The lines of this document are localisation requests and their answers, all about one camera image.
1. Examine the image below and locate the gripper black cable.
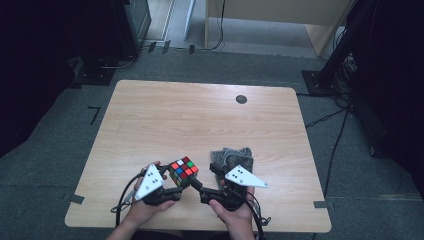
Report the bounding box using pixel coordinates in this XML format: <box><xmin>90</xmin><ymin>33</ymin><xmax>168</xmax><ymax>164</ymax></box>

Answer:
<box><xmin>110</xmin><ymin>171</ymin><xmax>148</xmax><ymax>229</ymax></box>
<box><xmin>226</xmin><ymin>186</ymin><xmax>272</xmax><ymax>240</ymax></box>

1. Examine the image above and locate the black flat stand base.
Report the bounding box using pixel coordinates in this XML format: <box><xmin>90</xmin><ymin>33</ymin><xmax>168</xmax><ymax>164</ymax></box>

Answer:
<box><xmin>71</xmin><ymin>56</ymin><xmax>116</xmax><ymax>87</ymax></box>

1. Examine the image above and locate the person's dark clothing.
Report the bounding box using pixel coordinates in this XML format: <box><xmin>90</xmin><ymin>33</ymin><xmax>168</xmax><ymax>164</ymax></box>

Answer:
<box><xmin>131</xmin><ymin>230</ymin><xmax>231</xmax><ymax>240</ymax></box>

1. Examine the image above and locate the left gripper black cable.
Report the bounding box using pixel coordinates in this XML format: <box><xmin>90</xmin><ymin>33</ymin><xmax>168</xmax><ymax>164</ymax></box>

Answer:
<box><xmin>110</xmin><ymin>171</ymin><xmax>148</xmax><ymax>229</ymax></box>

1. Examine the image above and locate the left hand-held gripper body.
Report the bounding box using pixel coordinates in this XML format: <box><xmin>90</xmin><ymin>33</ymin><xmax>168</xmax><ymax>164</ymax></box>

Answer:
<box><xmin>134</xmin><ymin>163</ymin><xmax>185</xmax><ymax>206</ymax></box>

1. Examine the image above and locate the black cabinet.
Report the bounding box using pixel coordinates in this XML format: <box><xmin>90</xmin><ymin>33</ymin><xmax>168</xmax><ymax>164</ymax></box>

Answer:
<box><xmin>111</xmin><ymin>0</ymin><xmax>153</xmax><ymax>59</ymax></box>

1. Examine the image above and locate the grey fluffy cloth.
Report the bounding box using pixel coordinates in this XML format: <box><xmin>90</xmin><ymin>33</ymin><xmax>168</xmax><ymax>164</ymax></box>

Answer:
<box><xmin>209</xmin><ymin>146</ymin><xmax>254</xmax><ymax>183</ymax></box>

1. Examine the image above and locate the hanging black cable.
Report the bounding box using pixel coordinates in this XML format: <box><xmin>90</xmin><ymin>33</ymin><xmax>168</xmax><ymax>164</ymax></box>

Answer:
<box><xmin>198</xmin><ymin>0</ymin><xmax>226</xmax><ymax>52</ymax></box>

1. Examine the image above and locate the looped black floor cable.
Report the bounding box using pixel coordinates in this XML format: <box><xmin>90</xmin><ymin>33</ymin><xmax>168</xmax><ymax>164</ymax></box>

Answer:
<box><xmin>98</xmin><ymin>54</ymin><xmax>138</xmax><ymax>70</ymax></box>

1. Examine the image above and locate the tangled cable bundle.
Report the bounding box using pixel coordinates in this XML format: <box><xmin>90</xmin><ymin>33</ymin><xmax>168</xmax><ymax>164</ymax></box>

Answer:
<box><xmin>333</xmin><ymin>53</ymin><xmax>358</xmax><ymax>108</ymax></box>

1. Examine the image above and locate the person's right hand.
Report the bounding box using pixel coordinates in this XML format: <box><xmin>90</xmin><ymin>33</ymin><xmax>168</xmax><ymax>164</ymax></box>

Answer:
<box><xmin>208</xmin><ymin>179</ymin><xmax>256</xmax><ymax>234</ymax></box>

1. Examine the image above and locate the light wooden desk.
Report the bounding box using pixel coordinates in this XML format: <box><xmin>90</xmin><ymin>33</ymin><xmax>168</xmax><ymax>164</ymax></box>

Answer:
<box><xmin>203</xmin><ymin>0</ymin><xmax>354</xmax><ymax>58</ymax></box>

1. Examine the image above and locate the long black floor cable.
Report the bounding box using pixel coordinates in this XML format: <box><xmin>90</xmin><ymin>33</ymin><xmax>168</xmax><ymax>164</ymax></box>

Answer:
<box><xmin>324</xmin><ymin>109</ymin><xmax>350</xmax><ymax>198</ymax></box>

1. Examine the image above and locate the person's left hand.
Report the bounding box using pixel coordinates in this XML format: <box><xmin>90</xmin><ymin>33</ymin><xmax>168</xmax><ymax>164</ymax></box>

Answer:
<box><xmin>126</xmin><ymin>161</ymin><xmax>175</xmax><ymax>226</ymax></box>

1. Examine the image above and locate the multicoloured puzzle cube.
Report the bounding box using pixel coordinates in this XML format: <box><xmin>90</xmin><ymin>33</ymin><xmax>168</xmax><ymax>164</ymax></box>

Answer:
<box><xmin>167</xmin><ymin>155</ymin><xmax>200</xmax><ymax>189</ymax></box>

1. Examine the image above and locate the white upright board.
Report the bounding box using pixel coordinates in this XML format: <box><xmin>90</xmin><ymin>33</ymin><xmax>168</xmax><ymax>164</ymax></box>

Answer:
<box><xmin>181</xmin><ymin>0</ymin><xmax>197</xmax><ymax>42</ymax></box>

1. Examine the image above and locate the angled black tape mark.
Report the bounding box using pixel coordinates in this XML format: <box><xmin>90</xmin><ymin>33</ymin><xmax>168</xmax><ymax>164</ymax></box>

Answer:
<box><xmin>87</xmin><ymin>105</ymin><xmax>102</xmax><ymax>126</ymax></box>

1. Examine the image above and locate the thin black floor cable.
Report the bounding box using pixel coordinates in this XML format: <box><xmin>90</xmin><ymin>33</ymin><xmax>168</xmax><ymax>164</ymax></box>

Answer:
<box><xmin>304</xmin><ymin>106</ymin><xmax>349</xmax><ymax>129</ymax></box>

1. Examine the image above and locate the grey tape piece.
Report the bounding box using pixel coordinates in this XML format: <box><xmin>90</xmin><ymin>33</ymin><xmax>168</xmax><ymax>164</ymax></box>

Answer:
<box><xmin>68</xmin><ymin>193</ymin><xmax>86</xmax><ymax>205</ymax></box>
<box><xmin>313</xmin><ymin>200</ymin><xmax>335</xmax><ymax>210</ymax></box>

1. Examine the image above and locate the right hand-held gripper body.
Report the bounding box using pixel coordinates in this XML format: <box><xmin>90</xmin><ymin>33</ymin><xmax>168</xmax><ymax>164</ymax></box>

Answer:
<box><xmin>199</xmin><ymin>164</ymin><xmax>269</xmax><ymax>212</ymax></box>

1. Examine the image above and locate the black metal stand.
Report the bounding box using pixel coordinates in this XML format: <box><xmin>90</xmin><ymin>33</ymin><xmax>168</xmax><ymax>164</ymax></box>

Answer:
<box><xmin>301</xmin><ymin>0</ymin><xmax>384</xmax><ymax>98</ymax></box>

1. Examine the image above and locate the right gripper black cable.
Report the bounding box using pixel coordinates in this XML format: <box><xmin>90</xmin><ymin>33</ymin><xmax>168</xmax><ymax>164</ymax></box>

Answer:
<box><xmin>226</xmin><ymin>186</ymin><xmax>272</xmax><ymax>240</ymax></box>

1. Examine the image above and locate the dark curtain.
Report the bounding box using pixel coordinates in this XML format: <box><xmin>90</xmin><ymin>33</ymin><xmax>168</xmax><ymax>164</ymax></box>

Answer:
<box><xmin>0</xmin><ymin>0</ymin><xmax>125</xmax><ymax>158</ymax></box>
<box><xmin>346</xmin><ymin>0</ymin><xmax>424</xmax><ymax>189</ymax></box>

